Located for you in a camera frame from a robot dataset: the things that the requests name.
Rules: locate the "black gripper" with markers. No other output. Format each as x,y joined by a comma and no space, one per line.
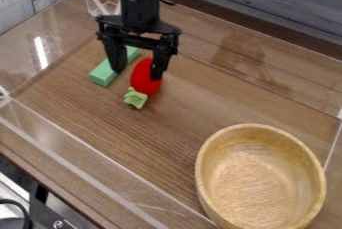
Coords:
117,35

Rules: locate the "red plush strawberry toy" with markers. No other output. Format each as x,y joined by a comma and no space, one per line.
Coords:
144,87

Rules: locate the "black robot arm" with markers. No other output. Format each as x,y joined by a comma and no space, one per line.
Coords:
145,12

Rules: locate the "green rectangular block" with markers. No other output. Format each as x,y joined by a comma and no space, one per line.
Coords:
104,75

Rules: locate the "wooden bowl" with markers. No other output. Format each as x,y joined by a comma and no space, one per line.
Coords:
260,179

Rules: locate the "clear acrylic corner bracket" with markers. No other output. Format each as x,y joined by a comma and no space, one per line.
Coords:
109,13

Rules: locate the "clear acrylic tray enclosure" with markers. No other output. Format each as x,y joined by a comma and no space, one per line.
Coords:
121,162

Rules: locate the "black metal table frame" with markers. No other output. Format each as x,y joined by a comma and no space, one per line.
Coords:
47,208

